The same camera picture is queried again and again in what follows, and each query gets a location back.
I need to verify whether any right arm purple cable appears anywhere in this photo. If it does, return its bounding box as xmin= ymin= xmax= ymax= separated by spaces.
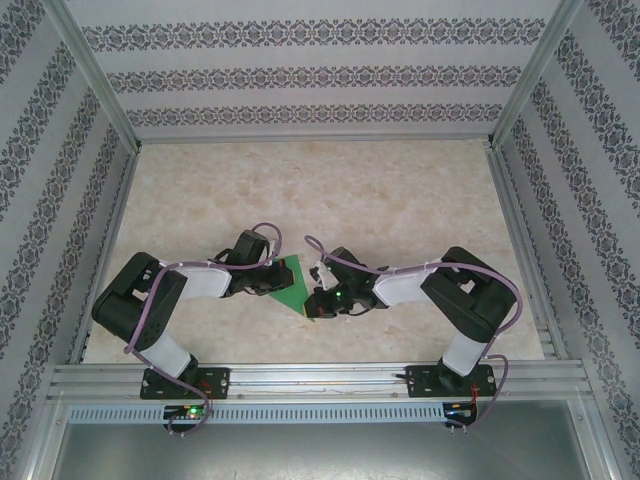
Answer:
xmin=304 ymin=235 xmax=524 ymax=435

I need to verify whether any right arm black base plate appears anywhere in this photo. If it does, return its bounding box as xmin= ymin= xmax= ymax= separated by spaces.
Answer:
xmin=407 ymin=364 xmax=499 ymax=400

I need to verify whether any controller board blue light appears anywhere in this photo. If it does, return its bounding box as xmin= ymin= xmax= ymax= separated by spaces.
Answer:
xmin=446 ymin=402 xmax=479 ymax=422

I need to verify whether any aluminium side rail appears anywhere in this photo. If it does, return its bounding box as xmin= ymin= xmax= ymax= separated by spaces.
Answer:
xmin=487 ymin=147 xmax=570 ymax=362
xmin=68 ymin=148 xmax=142 ymax=364

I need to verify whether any aluminium frame post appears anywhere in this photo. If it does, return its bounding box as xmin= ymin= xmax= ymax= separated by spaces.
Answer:
xmin=485 ymin=0 xmax=585 ymax=150
xmin=42 ymin=0 xmax=142 ymax=152

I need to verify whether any controller board green light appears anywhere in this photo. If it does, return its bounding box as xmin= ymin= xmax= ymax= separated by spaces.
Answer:
xmin=164 ymin=404 xmax=207 ymax=422

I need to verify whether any aluminium back rail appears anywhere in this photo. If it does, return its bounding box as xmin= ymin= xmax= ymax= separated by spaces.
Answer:
xmin=135 ymin=131 xmax=495 ymax=147

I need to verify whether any green paper sheet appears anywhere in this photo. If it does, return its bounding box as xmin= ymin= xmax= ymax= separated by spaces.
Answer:
xmin=267 ymin=253 xmax=319 ymax=321

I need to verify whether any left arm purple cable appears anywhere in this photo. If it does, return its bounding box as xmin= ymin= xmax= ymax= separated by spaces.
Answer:
xmin=125 ymin=222 xmax=284 ymax=437

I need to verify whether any slotted grey cable duct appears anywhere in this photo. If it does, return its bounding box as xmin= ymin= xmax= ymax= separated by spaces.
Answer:
xmin=67 ymin=403 xmax=447 ymax=425

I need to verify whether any aluminium mounting rail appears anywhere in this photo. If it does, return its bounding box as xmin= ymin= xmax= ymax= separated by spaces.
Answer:
xmin=47 ymin=363 xmax=594 ymax=402

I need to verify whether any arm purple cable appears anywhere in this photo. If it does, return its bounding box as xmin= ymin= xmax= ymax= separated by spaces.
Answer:
xmin=125 ymin=222 xmax=284 ymax=437
xmin=304 ymin=235 xmax=524 ymax=435

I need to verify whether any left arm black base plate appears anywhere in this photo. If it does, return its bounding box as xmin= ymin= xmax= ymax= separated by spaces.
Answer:
xmin=141 ymin=367 xmax=231 ymax=401

